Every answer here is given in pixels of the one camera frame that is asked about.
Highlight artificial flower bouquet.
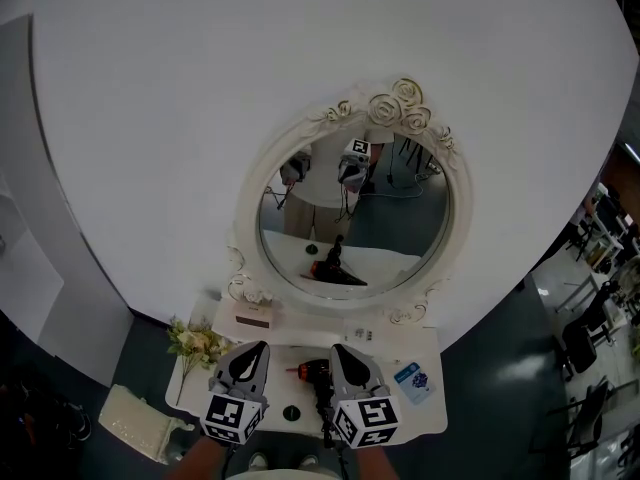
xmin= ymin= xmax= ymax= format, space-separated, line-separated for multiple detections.
xmin=166 ymin=315 xmax=231 ymax=407

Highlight pink digital clock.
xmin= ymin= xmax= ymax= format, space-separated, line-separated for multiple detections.
xmin=234 ymin=303 xmax=275 ymax=327

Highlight black orange-ringed hair dryer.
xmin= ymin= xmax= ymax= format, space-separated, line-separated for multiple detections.
xmin=298 ymin=358 xmax=335 ymax=422

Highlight grey chair with black legs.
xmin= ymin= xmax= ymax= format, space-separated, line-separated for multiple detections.
xmin=529 ymin=377 xmax=611 ymax=462

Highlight person's left forearm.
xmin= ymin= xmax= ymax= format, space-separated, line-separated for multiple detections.
xmin=164 ymin=435 xmax=226 ymax=480

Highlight oval white-framed mirror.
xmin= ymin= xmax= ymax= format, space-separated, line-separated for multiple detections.
xmin=234 ymin=75 xmax=475 ymax=314

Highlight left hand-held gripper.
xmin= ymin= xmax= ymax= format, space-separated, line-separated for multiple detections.
xmin=199 ymin=341 xmax=271 ymax=447

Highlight white office desk row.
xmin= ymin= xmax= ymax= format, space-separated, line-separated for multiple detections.
xmin=564 ymin=182 xmax=640 ymax=279

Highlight white ornate dressing table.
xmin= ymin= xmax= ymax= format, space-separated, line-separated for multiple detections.
xmin=164 ymin=75 xmax=476 ymax=442

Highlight person's right forearm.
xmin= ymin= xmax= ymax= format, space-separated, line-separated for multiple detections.
xmin=352 ymin=445 xmax=401 ymax=480

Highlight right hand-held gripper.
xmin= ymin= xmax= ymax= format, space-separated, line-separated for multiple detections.
xmin=329 ymin=343 xmax=403 ymax=450

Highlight black office chair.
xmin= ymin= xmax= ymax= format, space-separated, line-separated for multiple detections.
xmin=562 ymin=280 xmax=614 ymax=382

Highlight cream cushioned stool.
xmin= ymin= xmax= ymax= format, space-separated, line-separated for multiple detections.
xmin=98 ymin=383 xmax=196 ymax=465

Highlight white workbench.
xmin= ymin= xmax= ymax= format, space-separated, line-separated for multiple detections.
xmin=569 ymin=417 xmax=640 ymax=480

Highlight blue and white booklet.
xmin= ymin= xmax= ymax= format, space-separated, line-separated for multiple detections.
xmin=393 ymin=361 xmax=434 ymax=407

